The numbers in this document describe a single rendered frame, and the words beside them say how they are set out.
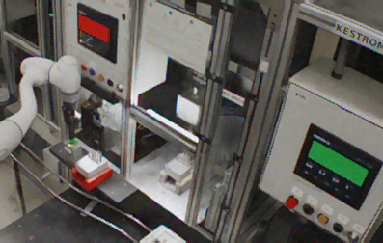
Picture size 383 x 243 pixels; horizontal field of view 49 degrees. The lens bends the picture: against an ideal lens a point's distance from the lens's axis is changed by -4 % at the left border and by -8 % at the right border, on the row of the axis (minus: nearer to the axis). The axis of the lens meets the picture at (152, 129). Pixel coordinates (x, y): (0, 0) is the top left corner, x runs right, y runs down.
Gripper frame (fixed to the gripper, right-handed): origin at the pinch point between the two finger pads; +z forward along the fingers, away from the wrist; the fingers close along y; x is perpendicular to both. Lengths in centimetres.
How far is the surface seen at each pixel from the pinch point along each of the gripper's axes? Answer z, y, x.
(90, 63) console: -36.8, -3.4, -9.5
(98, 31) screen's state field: -56, -12, -7
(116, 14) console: -65, -19, -10
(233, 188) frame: -16, -85, -11
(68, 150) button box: 9.2, -0.8, 3.1
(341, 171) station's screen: -51, -121, -7
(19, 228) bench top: 41, -1, 38
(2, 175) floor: 109, 107, -8
